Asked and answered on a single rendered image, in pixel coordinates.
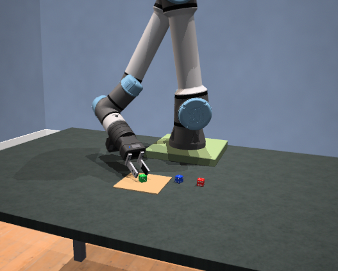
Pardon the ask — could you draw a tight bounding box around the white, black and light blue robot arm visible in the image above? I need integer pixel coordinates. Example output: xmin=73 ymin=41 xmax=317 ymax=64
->
xmin=92 ymin=0 xmax=212 ymax=150

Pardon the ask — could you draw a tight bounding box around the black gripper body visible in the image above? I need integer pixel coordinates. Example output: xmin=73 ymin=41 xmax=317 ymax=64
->
xmin=103 ymin=113 xmax=146 ymax=161

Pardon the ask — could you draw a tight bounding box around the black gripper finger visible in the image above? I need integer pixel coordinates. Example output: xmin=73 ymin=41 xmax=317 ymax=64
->
xmin=137 ymin=151 xmax=149 ymax=175
xmin=125 ymin=153 xmax=139 ymax=178

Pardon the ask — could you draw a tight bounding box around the green die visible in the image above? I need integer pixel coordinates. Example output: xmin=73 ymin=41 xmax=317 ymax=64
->
xmin=139 ymin=174 xmax=147 ymax=182

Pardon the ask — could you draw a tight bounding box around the orange flat mat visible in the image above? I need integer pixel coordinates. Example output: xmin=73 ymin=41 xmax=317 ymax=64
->
xmin=113 ymin=173 xmax=172 ymax=195

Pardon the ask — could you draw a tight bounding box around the blue die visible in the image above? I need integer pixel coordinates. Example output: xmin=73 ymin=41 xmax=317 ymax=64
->
xmin=175 ymin=175 xmax=183 ymax=183

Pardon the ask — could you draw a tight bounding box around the red die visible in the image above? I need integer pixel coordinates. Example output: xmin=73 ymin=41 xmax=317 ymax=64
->
xmin=197 ymin=178 xmax=205 ymax=187

